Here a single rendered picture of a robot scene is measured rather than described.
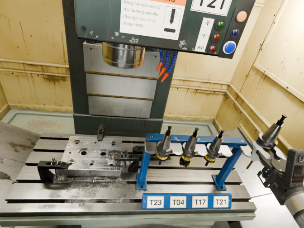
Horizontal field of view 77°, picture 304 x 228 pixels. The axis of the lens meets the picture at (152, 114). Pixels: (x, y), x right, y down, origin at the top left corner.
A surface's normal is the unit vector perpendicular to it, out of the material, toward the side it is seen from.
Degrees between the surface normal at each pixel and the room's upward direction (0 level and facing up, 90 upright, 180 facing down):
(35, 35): 90
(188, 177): 0
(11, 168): 24
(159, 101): 90
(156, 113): 90
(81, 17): 90
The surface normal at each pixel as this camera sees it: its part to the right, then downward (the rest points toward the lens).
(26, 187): 0.15, -0.81
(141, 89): 0.11, 0.58
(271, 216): -0.26, -0.76
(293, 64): -0.98, -0.07
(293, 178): 0.18, 0.14
